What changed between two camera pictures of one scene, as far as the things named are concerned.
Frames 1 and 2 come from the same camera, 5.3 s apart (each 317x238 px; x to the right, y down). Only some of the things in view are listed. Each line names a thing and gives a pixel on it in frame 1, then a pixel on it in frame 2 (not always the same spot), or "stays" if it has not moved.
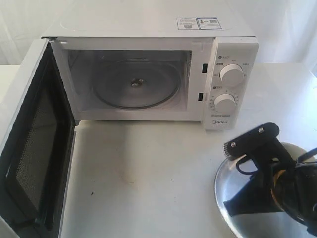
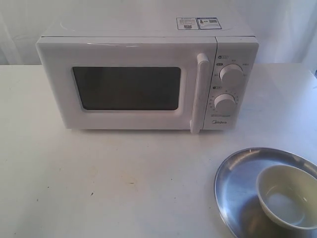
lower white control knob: x=225 y=103 stays
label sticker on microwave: x=198 y=23 stays
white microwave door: x=36 y=159 to x=132 y=83
